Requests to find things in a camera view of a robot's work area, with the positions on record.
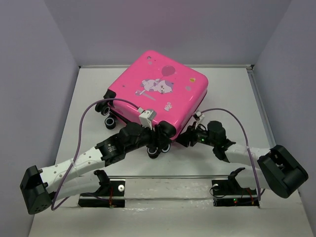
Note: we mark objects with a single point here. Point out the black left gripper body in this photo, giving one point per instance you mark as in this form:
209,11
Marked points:
146,138

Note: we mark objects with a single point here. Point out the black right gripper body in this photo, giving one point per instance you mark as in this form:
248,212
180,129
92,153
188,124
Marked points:
199,136

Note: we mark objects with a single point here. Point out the pink hard-shell suitcase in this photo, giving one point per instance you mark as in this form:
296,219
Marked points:
154,81

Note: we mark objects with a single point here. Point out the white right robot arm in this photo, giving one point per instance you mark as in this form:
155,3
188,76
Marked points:
276,168

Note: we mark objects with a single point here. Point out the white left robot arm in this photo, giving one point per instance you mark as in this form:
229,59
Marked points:
40,187

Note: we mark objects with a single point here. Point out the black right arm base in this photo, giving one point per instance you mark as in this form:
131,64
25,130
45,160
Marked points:
228,193

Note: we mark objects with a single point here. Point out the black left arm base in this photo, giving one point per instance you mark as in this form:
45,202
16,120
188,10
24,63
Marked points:
111,196

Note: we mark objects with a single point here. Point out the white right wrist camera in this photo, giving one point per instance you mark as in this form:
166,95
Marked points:
199,117

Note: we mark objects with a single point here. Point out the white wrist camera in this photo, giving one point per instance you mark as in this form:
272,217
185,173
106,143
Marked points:
146,117
199,117

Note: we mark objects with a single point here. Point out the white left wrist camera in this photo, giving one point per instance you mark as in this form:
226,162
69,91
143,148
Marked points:
146,117

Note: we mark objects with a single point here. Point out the silver table rail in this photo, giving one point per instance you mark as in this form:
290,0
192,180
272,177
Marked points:
171,177

